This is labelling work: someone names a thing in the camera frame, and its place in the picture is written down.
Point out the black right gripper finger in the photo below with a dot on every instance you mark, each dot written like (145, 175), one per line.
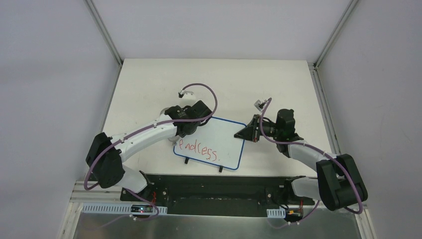
(251, 125)
(245, 134)

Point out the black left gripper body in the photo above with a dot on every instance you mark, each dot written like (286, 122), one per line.
(182, 129)

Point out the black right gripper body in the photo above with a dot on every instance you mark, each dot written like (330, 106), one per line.
(256, 128)

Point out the blue framed whiteboard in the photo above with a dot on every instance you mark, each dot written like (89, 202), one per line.
(214, 144)

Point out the grey mesh eraser sponge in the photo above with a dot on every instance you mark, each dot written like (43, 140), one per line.
(173, 139)

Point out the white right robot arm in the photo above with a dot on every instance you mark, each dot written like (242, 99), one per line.
(338, 183)

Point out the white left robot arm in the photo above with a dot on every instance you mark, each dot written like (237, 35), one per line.
(108, 153)

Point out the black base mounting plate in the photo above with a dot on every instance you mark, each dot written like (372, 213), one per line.
(236, 196)

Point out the right white cable duct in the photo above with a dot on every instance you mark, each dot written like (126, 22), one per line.
(276, 213)

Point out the white cable duct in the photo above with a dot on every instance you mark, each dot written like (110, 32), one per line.
(276, 213)
(123, 209)

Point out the aluminium frame rail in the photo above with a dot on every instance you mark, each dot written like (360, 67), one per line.
(95, 195)

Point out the left white cable duct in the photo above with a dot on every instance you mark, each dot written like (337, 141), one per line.
(123, 209)

